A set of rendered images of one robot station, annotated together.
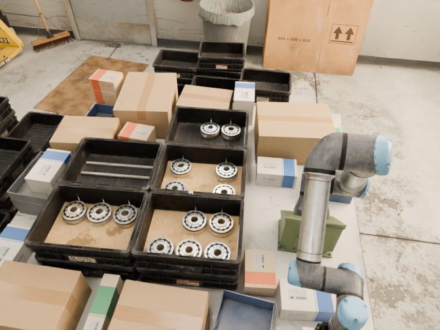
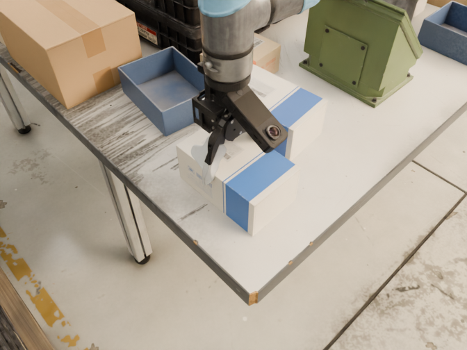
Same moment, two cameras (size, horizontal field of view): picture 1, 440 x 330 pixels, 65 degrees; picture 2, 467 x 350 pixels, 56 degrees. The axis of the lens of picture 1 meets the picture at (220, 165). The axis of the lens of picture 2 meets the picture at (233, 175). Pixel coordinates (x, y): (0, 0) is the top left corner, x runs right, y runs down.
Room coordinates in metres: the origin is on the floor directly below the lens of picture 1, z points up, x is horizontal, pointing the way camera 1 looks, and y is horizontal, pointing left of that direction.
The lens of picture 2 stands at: (-0.05, -0.73, 1.36)
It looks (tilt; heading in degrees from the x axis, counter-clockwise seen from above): 49 degrees down; 39
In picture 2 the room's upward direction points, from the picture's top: straight up
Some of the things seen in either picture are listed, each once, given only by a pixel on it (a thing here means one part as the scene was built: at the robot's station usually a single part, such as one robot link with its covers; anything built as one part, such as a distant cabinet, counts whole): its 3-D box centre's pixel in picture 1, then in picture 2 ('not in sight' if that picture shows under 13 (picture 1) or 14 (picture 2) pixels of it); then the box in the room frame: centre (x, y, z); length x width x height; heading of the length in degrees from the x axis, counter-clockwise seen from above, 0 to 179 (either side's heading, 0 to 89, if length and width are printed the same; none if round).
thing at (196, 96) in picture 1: (205, 108); not in sight; (1.71, 0.10, 0.78); 0.30 x 0.22 x 0.16; 80
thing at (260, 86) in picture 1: (262, 103); not in sight; (2.36, -0.34, 0.37); 0.40 x 0.30 x 0.45; 82
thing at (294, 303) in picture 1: (305, 300); (269, 111); (0.56, -0.34, 0.74); 0.20 x 0.12 x 0.09; 88
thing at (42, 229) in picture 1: (93, 224); not in sight; (0.80, 0.50, 0.87); 0.40 x 0.30 x 0.11; 86
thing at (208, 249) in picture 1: (217, 253); not in sight; (0.68, 0.00, 0.86); 0.10 x 0.10 x 0.01
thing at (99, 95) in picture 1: (109, 91); not in sight; (1.82, 0.70, 0.81); 0.16 x 0.12 x 0.07; 76
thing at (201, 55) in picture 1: (221, 73); not in sight; (2.81, 0.00, 0.37); 0.42 x 0.34 x 0.46; 82
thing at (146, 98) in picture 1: (148, 104); not in sight; (1.72, 0.44, 0.80); 0.40 x 0.30 x 0.20; 179
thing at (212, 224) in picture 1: (221, 222); not in sight; (0.83, -0.01, 0.86); 0.10 x 0.10 x 0.01
